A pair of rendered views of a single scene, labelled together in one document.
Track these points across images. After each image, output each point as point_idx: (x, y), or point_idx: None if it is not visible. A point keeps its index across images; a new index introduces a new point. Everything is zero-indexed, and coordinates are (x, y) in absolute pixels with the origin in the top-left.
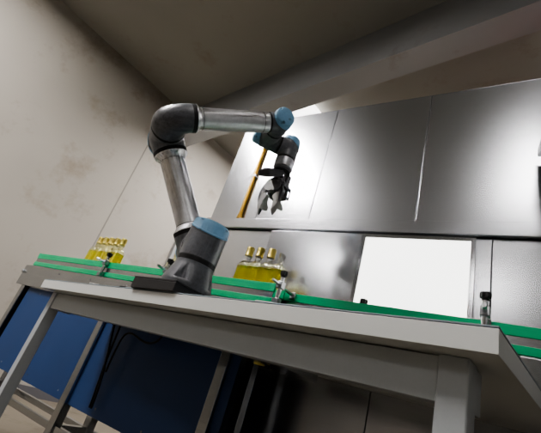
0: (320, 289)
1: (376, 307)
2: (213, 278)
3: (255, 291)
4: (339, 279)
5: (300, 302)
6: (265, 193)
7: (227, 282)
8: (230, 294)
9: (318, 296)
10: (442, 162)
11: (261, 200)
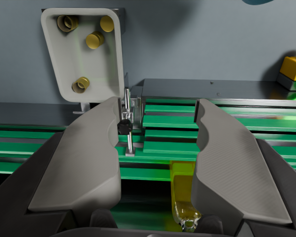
0: (117, 226)
1: (1, 148)
2: (287, 123)
3: (179, 114)
4: None
5: (118, 146)
6: (216, 192)
7: (248, 121)
8: (224, 109)
9: (121, 214)
10: None
11: (219, 134)
